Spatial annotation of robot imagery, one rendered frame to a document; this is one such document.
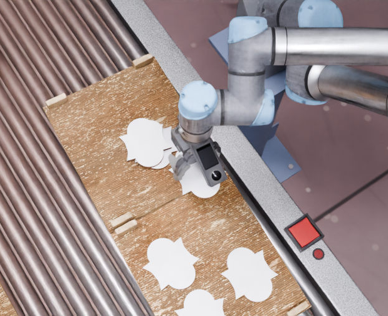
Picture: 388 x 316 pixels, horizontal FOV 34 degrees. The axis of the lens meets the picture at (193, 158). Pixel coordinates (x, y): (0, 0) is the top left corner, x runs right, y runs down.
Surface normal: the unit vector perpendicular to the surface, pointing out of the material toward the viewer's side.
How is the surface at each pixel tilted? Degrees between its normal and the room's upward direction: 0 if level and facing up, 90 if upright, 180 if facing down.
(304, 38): 9
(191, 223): 0
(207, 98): 1
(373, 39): 14
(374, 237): 0
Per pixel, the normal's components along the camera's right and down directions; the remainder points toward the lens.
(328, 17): 0.38, 0.18
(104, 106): 0.04, -0.38
